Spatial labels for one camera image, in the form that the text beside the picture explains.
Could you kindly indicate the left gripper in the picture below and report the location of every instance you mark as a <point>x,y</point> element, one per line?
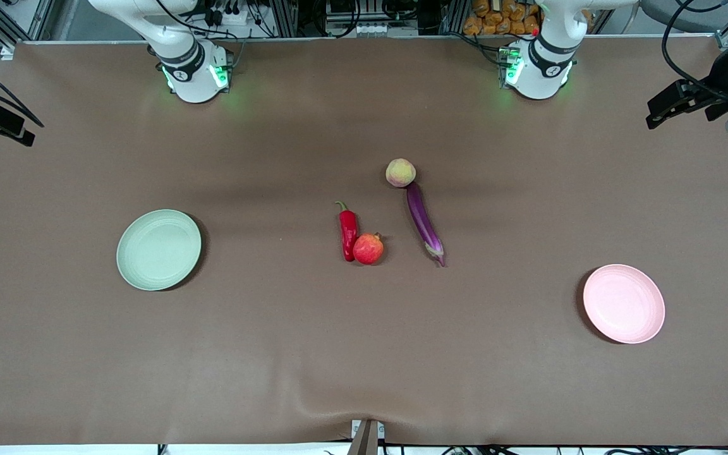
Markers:
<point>715,81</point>

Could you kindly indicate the long purple eggplant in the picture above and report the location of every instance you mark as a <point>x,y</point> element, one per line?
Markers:
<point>421,218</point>

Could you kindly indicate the red pomegranate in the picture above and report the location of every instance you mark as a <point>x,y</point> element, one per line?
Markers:
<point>368,249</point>

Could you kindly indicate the red chili pepper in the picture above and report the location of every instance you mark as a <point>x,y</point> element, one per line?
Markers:
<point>348,230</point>

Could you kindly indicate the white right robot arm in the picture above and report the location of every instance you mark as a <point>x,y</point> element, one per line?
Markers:
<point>193,82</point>

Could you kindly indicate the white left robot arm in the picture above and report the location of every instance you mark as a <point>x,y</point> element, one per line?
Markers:
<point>538,76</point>

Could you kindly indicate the grey rounded chair seat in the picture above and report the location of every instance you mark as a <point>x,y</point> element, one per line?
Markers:
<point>692,22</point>

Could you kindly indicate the orange packaged snacks pile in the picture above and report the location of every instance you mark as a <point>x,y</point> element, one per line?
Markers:
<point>497,22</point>

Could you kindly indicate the light green plate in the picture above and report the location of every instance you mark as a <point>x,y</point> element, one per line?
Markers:
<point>158,250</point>

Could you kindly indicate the pink plate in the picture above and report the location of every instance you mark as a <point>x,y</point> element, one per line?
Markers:
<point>624,304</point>

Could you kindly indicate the white power strip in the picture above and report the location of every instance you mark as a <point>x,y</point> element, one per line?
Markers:
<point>231,16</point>

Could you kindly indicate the yellow pink peach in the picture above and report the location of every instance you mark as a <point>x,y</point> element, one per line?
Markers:
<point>400,172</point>

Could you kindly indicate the metal mount bracket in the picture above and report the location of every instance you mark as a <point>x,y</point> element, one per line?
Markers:
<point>367,436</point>

